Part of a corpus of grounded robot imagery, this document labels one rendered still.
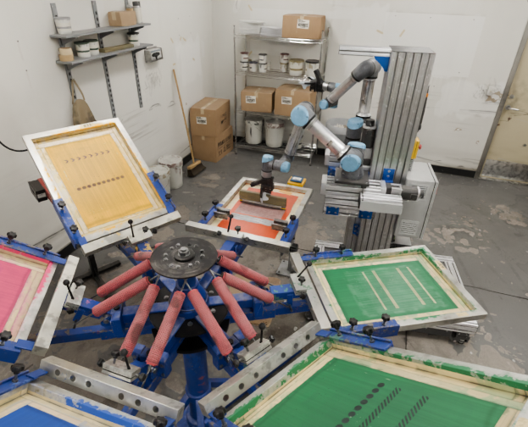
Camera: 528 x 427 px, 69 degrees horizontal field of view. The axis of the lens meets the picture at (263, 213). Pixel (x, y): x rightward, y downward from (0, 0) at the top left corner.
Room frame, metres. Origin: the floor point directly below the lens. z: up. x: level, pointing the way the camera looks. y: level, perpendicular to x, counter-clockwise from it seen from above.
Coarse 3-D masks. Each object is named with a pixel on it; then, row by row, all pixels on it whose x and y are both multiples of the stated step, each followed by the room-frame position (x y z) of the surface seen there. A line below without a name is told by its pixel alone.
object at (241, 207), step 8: (272, 192) 2.64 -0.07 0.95; (232, 208) 2.38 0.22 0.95; (240, 208) 2.38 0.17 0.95; (248, 208) 2.39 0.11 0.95; (256, 208) 2.39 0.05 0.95; (256, 216) 2.29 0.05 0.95; (224, 224) 2.18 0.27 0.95; (232, 224) 2.18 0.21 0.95; (240, 224) 2.18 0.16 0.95; (248, 224) 2.18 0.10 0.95
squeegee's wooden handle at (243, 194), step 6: (240, 192) 2.48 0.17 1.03; (246, 192) 2.46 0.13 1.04; (252, 192) 2.45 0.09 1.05; (258, 192) 2.45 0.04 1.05; (240, 198) 2.48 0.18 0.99; (246, 198) 2.46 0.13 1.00; (252, 198) 2.45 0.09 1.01; (258, 198) 2.43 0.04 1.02; (270, 198) 2.40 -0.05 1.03; (276, 198) 2.39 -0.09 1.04; (282, 198) 2.37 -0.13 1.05; (276, 204) 2.38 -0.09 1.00; (282, 204) 2.37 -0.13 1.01
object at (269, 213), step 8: (288, 200) 2.53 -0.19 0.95; (296, 200) 2.53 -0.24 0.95; (264, 208) 2.39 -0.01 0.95; (272, 208) 2.40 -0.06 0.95; (288, 208) 2.40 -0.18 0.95; (264, 216) 2.29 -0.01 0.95; (272, 216) 2.29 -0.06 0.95; (280, 216) 2.29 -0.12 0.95; (256, 224) 2.19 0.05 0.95; (248, 232) 2.08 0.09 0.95; (256, 232) 2.09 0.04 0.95; (264, 232) 2.09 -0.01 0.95; (272, 232) 2.09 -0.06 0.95
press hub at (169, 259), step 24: (192, 240) 1.49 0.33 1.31; (168, 264) 1.30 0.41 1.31; (192, 264) 1.31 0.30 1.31; (192, 288) 1.33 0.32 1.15; (192, 312) 1.28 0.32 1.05; (216, 312) 1.32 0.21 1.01; (192, 336) 1.18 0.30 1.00; (192, 360) 1.30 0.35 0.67; (192, 384) 1.31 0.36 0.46; (192, 408) 1.31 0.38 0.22
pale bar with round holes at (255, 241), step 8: (192, 224) 2.03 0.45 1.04; (200, 224) 2.03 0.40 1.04; (192, 232) 2.01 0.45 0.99; (200, 232) 1.99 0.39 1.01; (208, 232) 1.97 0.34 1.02; (216, 232) 1.96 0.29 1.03; (248, 240) 1.89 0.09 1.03; (256, 240) 1.88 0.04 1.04; (264, 240) 1.88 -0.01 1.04; (272, 240) 1.88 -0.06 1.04; (264, 248) 1.86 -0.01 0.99; (272, 248) 1.84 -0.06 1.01; (280, 248) 1.83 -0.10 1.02; (288, 248) 1.81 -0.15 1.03
